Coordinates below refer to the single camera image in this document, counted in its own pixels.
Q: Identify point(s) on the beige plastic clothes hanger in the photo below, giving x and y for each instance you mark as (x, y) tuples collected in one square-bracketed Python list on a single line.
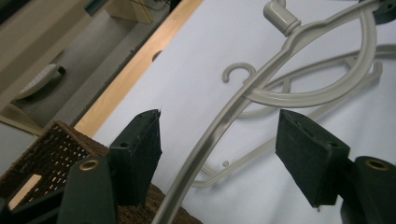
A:
[(238, 65), (218, 124)]

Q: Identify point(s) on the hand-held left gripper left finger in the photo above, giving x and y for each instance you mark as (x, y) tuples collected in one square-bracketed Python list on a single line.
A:
[(137, 155)]

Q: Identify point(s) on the grey chair base leg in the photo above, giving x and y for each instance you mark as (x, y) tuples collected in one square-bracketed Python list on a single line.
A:
[(37, 82)]

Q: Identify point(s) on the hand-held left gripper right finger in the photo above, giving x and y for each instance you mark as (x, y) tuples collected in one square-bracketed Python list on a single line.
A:
[(311, 155)]

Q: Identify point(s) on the brown woven basket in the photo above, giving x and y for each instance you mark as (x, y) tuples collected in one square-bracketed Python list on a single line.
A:
[(62, 146)]

